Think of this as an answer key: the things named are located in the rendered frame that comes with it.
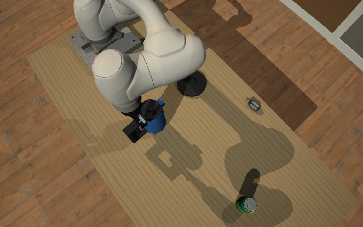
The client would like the green and yellow drink can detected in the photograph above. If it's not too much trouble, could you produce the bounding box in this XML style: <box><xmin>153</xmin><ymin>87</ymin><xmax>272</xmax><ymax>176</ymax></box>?
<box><xmin>235</xmin><ymin>196</ymin><xmax>257</xmax><ymax>213</ymax></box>

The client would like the black round disc with center stud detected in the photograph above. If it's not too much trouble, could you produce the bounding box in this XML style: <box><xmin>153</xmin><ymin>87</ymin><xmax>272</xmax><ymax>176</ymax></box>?
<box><xmin>177</xmin><ymin>71</ymin><xmax>206</xmax><ymax>97</ymax></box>

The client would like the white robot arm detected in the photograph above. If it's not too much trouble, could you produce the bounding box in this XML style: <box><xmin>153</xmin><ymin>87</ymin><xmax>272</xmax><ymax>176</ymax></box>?
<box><xmin>73</xmin><ymin>0</ymin><xmax>206</xmax><ymax>113</ymax></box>

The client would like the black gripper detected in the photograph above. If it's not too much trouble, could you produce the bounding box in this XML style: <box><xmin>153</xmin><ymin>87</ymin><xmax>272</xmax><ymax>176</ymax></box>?
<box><xmin>121</xmin><ymin>102</ymin><xmax>148</xmax><ymax>130</ymax></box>

